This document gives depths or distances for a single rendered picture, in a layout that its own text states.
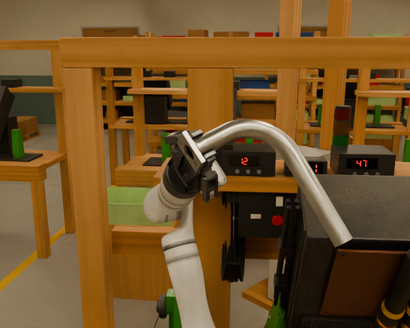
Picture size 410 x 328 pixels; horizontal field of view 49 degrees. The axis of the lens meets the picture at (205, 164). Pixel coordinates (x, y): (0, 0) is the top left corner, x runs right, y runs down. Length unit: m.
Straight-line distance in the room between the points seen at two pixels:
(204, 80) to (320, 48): 0.35
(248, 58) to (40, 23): 11.20
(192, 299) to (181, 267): 0.07
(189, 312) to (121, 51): 0.82
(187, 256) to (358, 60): 0.80
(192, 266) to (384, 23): 10.66
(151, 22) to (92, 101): 10.00
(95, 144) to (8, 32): 11.42
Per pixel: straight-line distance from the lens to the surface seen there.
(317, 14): 11.14
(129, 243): 1.66
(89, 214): 1.56
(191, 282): 0.92
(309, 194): 0.69
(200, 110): 1.39
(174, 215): 0.94
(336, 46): 1.40
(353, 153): 1.36
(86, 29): 11.90
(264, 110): 8.11
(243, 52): 1.37
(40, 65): 12.47
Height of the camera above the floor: 1.91
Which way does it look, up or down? 14 degrees down
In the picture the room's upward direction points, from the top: straight up
